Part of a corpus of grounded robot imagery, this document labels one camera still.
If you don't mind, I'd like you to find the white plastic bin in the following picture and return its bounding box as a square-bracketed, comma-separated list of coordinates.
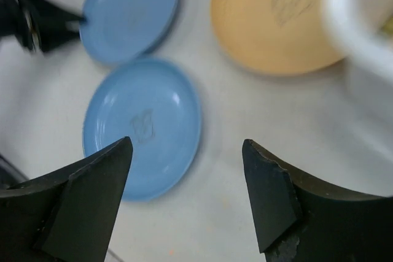
[321, 0, 392, 120]

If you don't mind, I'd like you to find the blue plate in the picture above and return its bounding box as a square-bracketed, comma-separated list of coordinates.
[79, 0, 179, 64]
[82, 57, 202, 201]

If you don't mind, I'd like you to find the orange plastic plate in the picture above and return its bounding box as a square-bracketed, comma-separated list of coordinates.
[210, 0, 344, 76]

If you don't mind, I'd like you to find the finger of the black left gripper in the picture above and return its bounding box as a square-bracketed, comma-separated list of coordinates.
[18, 0, 87, 53]

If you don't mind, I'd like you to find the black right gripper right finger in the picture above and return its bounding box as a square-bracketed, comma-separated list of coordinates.
[242, 139, 392, 261]

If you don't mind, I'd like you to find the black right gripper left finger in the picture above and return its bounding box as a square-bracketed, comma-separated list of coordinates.
[1, 137, 133, 261]

